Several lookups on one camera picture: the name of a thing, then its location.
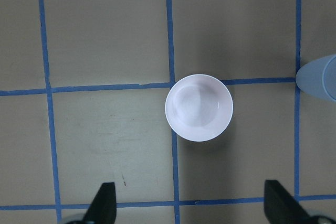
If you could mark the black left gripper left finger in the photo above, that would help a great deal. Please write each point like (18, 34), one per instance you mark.
(103, 208)

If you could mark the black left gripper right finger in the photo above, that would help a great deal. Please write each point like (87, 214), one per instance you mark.
(281, 208)

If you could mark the blue cup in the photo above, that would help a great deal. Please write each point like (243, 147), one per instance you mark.
(309, 78)
(328, 80)

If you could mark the pink bowl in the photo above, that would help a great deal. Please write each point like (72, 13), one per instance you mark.
(199, 108)

